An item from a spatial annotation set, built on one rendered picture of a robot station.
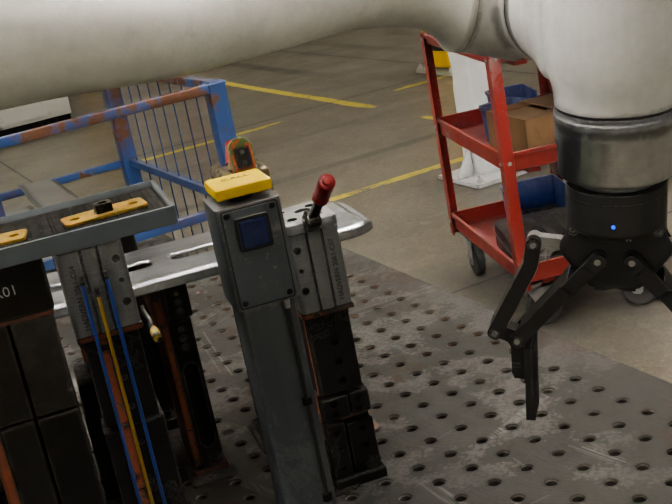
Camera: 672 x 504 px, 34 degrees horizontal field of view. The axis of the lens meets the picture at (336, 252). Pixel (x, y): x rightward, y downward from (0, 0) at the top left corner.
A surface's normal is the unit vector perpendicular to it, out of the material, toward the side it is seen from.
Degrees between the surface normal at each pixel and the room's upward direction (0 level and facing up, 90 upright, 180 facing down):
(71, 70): 117
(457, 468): 0
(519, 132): 90
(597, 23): 92
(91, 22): 73
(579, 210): 89
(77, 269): 90
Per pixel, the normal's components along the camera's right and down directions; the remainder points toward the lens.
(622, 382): -0.18, -0.94
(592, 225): -0.64, 0.37
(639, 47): 0.07, 0.43
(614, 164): -0.26, 0.42
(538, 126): 0.35, 0.22
